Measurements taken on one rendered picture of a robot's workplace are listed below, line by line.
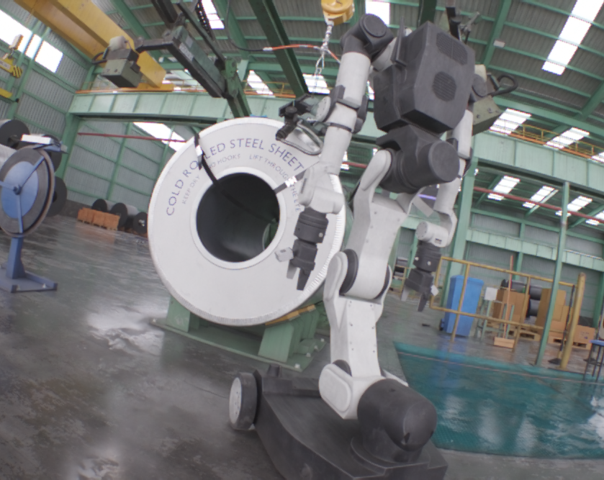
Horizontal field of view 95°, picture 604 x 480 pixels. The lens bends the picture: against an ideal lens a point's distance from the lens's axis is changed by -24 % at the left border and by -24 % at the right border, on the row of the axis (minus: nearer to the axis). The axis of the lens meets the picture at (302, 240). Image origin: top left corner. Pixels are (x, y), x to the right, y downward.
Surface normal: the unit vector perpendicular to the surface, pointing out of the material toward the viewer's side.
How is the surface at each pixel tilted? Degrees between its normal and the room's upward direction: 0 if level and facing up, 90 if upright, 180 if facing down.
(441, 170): 90
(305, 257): 101
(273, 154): 90
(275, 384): 45
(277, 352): 90
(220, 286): 90
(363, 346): 60
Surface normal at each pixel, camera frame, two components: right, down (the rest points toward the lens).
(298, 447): -0.74, -0.21
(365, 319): 0.41, -0.47
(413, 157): -0.92, 0.18
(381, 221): 0.30, 0.18
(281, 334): -0.20, -0.11
